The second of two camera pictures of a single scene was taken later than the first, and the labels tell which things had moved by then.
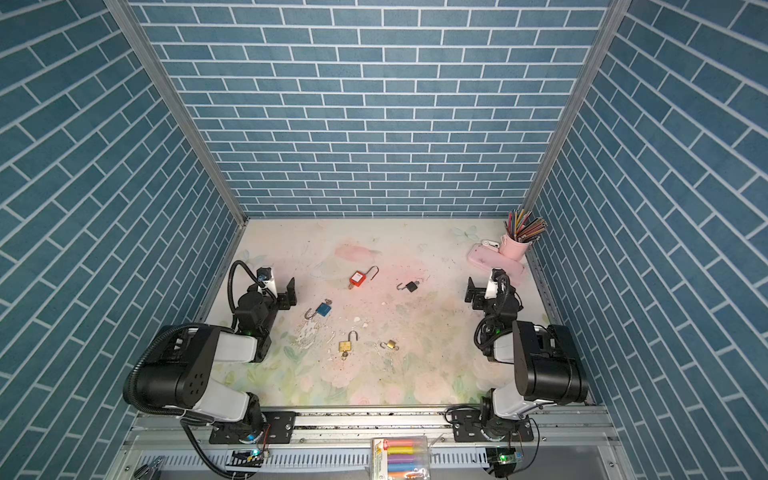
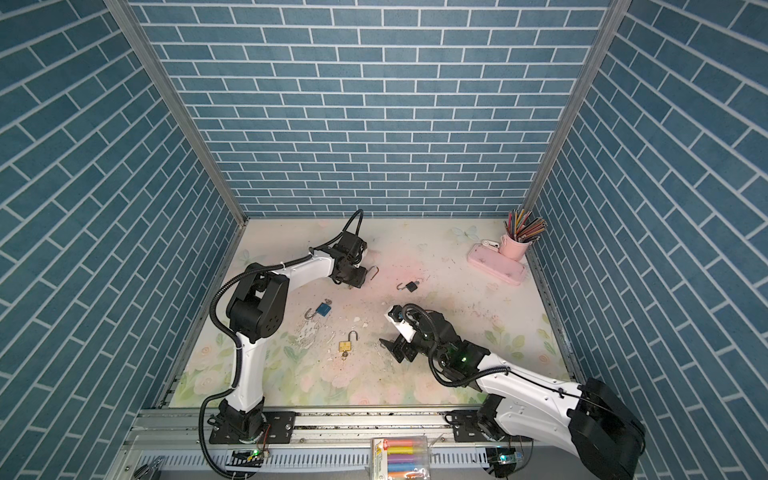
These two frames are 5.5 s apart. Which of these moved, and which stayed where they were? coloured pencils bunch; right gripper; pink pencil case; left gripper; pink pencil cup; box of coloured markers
Moved: left gripper; right gripper
Stayed: box of coloured markers; pink pencil case; pink pencil cup; coloured pencils bunch
